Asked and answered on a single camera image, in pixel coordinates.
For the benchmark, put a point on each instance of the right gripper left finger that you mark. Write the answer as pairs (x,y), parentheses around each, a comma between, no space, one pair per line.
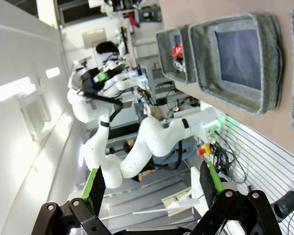
(95,191)

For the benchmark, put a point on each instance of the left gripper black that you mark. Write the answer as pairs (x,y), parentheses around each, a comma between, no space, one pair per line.
(89,82)

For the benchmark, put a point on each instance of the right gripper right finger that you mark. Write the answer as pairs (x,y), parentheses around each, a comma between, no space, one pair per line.
(208,186)

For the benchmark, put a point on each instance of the crushed red drink can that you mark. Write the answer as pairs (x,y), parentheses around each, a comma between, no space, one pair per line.
(177,50)

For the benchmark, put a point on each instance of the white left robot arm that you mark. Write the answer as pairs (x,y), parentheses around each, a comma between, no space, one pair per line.
(142,137)

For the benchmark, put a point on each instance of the yellow red emergency stop button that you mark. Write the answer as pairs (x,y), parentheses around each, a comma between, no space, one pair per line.
(205,148)

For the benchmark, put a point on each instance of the grey metal equipment rack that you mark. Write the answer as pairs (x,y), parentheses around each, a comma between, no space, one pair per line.
(149,73)

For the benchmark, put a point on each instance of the seated person in blue jeans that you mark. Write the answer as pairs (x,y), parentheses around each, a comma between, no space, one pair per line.
(165,160)

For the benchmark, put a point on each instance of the small rectangular ceiling light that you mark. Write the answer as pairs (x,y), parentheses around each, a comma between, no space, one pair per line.
(52,72)

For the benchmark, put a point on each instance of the black cylinder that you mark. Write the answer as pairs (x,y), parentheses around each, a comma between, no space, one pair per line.
(287,203)

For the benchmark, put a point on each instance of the large rectangular ceiling light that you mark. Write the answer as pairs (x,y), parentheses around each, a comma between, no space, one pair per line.
(13,88)

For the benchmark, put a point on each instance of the ribbed aluminium base plate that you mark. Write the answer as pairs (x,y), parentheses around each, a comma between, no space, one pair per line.
(272,151)

